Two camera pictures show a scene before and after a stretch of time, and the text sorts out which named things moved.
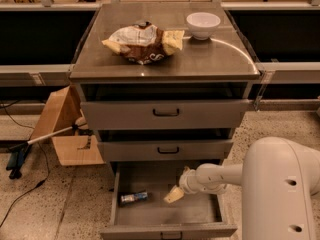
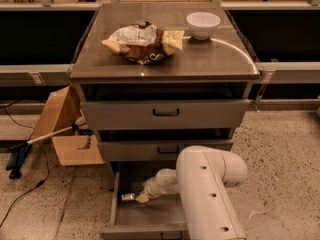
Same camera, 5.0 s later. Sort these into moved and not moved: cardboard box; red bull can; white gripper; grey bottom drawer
Moved: white gripper
Not moved: cardboard box; red bull can; grey bottom drawer
